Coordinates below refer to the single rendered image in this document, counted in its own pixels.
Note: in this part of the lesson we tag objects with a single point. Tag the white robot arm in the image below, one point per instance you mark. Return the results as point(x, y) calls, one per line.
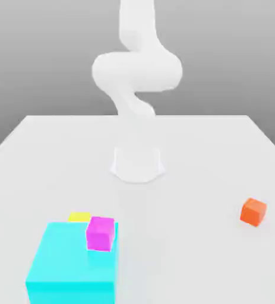
point(137, 71)

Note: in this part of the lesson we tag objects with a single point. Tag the small yellow cube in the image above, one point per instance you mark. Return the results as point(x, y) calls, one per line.
point(79, 216)

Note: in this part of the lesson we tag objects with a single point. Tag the small magenta cube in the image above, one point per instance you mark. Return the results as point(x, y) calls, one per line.
point(100, 234)

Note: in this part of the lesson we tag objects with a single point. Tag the small orange cube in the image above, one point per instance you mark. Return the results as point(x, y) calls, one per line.
point(253, 212)

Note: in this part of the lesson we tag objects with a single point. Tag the large cyan box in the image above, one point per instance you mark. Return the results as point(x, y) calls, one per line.
point(66, 266)

